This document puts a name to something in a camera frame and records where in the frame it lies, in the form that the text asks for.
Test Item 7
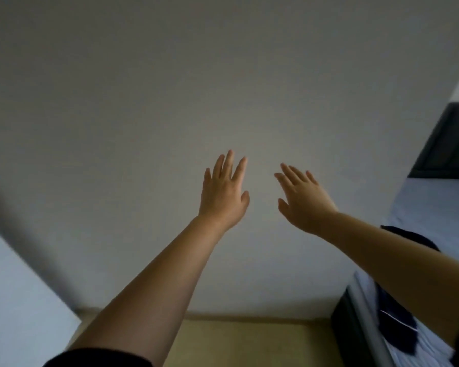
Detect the person's left hand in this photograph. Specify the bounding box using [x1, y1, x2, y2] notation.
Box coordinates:
[196, 149, 252, 233]

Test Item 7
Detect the person's right hand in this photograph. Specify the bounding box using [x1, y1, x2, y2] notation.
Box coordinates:
[273, 163, 342, 237]

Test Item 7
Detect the grey quilted bed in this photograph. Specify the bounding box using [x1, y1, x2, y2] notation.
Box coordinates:
[330, 177, 459, 367]

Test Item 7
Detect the red and navy sports jacket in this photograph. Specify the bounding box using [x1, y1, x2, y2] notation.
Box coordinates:
[375, 224, 442, 356]

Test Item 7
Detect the white wardrobe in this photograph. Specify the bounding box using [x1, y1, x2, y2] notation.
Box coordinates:
[0, 218, 83, 367]

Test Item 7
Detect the person's right forearm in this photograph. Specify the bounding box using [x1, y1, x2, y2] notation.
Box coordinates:
[315, 212, 459, 349]

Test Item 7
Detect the person's left forearm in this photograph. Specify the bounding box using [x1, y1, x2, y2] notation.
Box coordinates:
[67, 216, 229, 367]

